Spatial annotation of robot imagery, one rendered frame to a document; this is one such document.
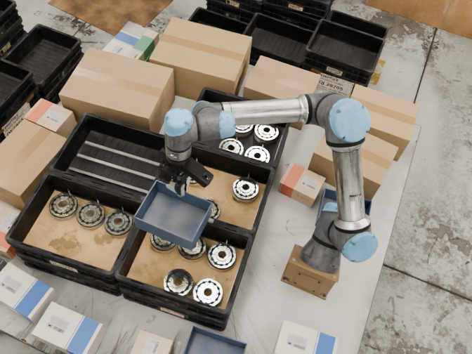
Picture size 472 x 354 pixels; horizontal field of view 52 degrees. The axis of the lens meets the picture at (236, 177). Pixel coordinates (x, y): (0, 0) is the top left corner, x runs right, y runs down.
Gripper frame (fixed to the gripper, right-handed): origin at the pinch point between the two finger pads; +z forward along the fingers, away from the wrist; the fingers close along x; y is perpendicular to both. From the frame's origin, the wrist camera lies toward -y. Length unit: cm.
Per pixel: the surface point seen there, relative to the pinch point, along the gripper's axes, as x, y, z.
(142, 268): 17.1, 7.3, 30.0
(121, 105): -39, 49, 19
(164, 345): 35, -12, 37
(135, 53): -75, 65, 25
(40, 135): -13, 71, 25
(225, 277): 7.1, -20.4, 29.4
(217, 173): -30.8, 0.8, 26.7
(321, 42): -166, -6, 51
